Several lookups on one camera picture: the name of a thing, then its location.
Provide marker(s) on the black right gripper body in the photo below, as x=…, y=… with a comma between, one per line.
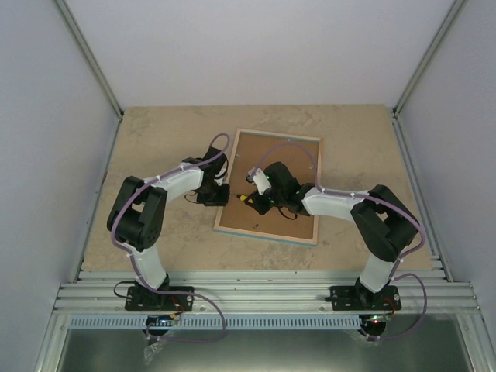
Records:
x=279, y=196

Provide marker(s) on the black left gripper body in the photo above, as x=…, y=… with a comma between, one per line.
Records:
x=211, y=196

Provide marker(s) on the yellow screwdriver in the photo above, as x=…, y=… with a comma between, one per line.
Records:
x=244, y=198

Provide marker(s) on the teal picture frame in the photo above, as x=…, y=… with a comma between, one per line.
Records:
x=302, y=156

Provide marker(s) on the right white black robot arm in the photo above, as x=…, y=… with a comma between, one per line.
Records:
x=387, y=227

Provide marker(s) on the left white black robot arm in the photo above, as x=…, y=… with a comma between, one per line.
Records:
x=137, y=216

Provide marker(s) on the left controller board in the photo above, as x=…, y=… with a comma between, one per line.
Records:
x=163, y=320

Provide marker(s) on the controller board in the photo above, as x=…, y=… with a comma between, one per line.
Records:
x=376, y=319
x=163, y=320

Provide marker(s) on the right controller board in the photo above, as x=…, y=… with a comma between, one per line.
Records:
x=376, y=319

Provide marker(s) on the clear plastic bag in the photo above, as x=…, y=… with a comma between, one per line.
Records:
x=151, y=350

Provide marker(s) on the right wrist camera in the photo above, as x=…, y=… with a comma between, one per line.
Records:
x=257, y=177

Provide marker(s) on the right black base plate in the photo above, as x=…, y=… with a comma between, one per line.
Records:
x=344, y=298

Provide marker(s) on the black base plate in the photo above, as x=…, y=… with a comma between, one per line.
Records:
x=141, y=299
x=344, y=298

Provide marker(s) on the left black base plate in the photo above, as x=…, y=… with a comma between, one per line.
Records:
x=141, y=299

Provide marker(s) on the grey slotted cable duct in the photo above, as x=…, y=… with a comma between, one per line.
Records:
x=230, y=322

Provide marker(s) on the aluminium rail base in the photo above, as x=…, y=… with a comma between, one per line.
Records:
x=268, y=292

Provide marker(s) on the left aluminium corner post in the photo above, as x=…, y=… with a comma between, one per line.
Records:
x=82, y=44

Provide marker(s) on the aluminium corner post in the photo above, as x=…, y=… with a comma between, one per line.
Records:
x=448, y=22
x=82, y=44

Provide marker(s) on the right aluminium corner post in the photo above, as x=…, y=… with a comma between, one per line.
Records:
x=448, y=22

